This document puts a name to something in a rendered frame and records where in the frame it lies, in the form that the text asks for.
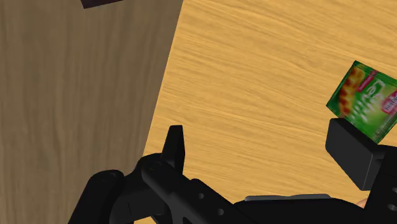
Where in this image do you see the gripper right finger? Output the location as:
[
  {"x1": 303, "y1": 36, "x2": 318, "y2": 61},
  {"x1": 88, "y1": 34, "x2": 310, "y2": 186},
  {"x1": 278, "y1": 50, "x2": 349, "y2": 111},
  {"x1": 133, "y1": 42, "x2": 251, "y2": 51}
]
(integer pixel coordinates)
[{"x1": 324, "y1": 118, "x2": 397, "y2": 224}]

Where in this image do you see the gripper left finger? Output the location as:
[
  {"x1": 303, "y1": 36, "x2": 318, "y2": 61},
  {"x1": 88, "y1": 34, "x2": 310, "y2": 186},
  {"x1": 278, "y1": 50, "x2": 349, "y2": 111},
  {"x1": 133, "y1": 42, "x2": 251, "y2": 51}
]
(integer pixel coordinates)
[{"x1": 67, "y1": 125, "x2": 258, "y2": 224}]

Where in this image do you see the green printed box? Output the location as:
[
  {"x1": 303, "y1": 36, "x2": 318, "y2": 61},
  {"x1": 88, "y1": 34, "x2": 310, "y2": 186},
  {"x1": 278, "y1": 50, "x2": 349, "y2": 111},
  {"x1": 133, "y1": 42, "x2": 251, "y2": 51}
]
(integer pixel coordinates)
[{"x1": 325, "y1": 60, "x2": 397, "y2": 144}]

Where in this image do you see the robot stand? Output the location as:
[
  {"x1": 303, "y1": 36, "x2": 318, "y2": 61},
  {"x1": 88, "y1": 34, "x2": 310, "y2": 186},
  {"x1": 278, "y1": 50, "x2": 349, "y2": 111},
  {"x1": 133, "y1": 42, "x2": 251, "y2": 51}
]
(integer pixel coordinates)
[{"x1": 80, "y1": 0, "x2": 123, "y2": 9}]

